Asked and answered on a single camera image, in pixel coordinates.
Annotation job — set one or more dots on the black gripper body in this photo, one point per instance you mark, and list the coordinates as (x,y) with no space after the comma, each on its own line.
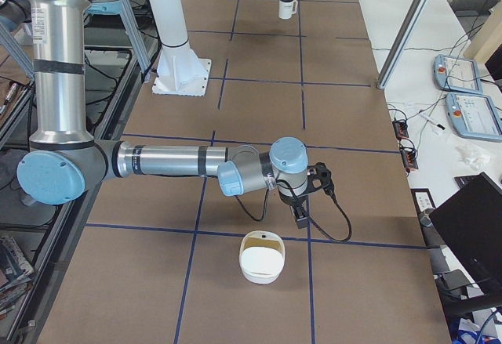
(292,200)

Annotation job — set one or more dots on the white mug with handle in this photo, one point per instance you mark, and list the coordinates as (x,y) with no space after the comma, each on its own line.
(286,9)

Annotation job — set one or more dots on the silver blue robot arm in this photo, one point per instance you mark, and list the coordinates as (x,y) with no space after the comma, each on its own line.
(66,160)

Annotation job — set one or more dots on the white oval bowl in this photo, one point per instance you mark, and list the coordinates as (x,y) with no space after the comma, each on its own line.
(262,256)

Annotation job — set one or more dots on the lower orange black electronics box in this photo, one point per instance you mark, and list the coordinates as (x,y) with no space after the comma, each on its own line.
(409,158)

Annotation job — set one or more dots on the orange black electronics box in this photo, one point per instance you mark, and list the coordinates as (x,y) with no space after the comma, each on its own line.
(409,158)
(401,129)

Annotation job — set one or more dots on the upper orange black electronics box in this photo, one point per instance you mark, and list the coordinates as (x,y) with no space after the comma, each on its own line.
(401,129)

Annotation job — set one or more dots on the crumpled white tissue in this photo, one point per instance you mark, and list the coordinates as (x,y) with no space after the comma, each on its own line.
(473,156)

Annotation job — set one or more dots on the black monitor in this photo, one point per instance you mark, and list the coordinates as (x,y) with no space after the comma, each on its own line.
(469,222)

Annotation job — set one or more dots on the upper teach pendant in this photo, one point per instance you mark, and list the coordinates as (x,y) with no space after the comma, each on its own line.
(455,74)

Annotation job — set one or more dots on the teach pendant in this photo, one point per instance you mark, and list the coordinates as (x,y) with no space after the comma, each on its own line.
(455,74)
(474,116)

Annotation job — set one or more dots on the lower teach pendant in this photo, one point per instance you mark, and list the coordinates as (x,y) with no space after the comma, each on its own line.
(474,116)

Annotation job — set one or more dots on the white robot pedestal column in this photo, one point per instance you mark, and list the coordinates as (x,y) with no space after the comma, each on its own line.
(180,71)

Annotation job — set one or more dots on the aluminium frame post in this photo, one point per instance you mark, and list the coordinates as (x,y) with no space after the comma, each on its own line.
(399,44)

